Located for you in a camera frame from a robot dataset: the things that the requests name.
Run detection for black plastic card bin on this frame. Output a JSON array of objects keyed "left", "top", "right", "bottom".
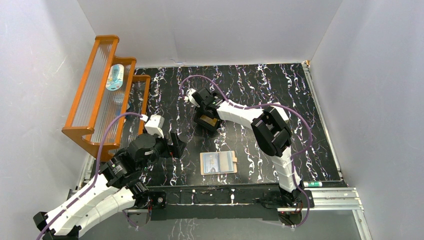
[{"left": 193, "top": 107, "right": 222, "bottom": 132}]

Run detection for white magnetic stripe card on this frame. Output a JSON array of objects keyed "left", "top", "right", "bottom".
[{"left": 218, "top": 151, "right": 235, "bottom": 173}]

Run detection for tan blue card holder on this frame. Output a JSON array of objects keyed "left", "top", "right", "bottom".
[{"left": 199, "top": 151, "right": 238, "bottom": 176}]

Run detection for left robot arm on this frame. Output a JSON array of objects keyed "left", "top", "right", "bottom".
[{"left": 33, "top": 131, "right": 187, "bottom": 240}]

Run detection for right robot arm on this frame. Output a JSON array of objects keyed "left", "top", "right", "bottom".
[{"left": 184, "top": 87, "right": 304, "bottom": 207}]

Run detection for orange wooden tiered rack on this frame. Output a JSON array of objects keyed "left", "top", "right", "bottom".
[{"left": 62, "top": 35, "right": 151, "bottom": 161}]

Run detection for blue items on rack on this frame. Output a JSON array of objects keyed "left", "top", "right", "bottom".
[{"left": 113, "top": 93, "right": 134, "bottom": 116}]

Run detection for blue white blister pack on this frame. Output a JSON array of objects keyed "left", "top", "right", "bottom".
[{"left": 105, "top": 64, "right": 125, "bottom": 91}]

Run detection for white green marker pen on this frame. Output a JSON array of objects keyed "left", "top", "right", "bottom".
[{"left": 303, "top": 181, "right": 323, "bottom": 188}]

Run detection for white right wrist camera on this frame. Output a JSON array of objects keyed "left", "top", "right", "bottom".
[{"left": 183, "top": 88, "right": 200, "bottom": 108}]

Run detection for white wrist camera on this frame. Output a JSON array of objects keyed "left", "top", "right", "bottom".
[
  {"left": 183, "top": 88, "right": 200, "bottom": 108},
  {"left": 144, "top": 114, "right": 165, "bottom": 138}
]

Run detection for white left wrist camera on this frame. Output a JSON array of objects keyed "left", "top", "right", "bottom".
[{"left": 144, "top": 114, "right": 165, "bottom": 138}]

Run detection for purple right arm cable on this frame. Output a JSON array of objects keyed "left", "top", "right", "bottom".
[{"left": 178, "top": 74, "right": 314, "bottom": 229}]

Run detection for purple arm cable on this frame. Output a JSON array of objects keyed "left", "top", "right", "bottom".
[
  {"left": 34, "top": 111, "right": 150, "bottom": 240},
  {"left": 178, "top": 74, "right": 314, "bottom": 229}
]

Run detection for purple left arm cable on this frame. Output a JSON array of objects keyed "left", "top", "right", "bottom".
[{"left": 34, "top": 111, "right": 150, "bottom": 240}]

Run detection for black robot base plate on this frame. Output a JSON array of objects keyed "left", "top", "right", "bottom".
[{"left": 119, "top": 185, "right": 314, "bottom": 222}]

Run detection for aluminium frame rail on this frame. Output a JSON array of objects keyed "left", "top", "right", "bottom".
[{"left": 59, "top": 187, "right": 374, "bottom": 240}]

